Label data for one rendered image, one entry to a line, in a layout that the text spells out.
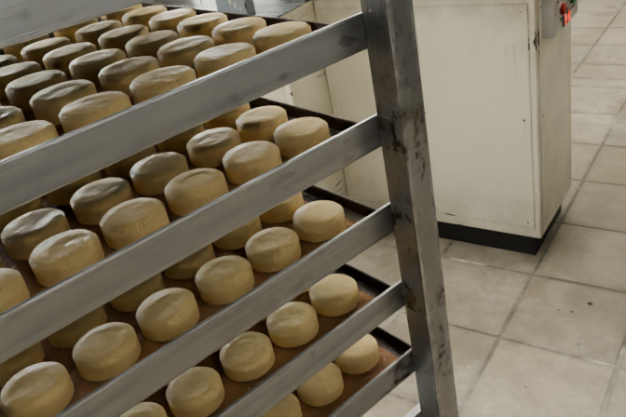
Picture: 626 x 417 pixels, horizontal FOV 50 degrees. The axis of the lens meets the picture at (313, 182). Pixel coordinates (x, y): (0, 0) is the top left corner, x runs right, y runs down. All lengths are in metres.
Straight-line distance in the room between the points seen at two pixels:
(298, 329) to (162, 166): 0.20
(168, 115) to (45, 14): 0.10
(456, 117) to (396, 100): 1.49
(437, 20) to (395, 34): 1.42
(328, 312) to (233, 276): 0.14
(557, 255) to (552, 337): 0.38
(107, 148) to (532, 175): 1.70
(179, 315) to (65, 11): 0.26
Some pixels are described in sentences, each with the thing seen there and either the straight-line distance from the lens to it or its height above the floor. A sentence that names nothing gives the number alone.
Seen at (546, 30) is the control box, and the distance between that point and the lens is 1.92.
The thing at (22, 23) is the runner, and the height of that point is 1.23.
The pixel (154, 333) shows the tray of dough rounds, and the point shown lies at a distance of 0.56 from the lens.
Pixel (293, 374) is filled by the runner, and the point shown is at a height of 0.87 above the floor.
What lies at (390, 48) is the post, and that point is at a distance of 0.54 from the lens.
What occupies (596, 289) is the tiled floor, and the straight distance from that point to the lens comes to 2.11.
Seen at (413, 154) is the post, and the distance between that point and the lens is 0.58.
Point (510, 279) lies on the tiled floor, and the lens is 2.13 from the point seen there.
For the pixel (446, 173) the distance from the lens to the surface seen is 2.15.
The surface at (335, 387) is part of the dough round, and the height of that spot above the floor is 0.79.
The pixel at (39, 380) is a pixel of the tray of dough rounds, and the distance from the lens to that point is 0.56.
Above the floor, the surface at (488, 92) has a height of 0.56.
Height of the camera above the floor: 1.29
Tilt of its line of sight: 27 degrees down
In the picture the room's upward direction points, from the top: 12 degrees counter-clockwise
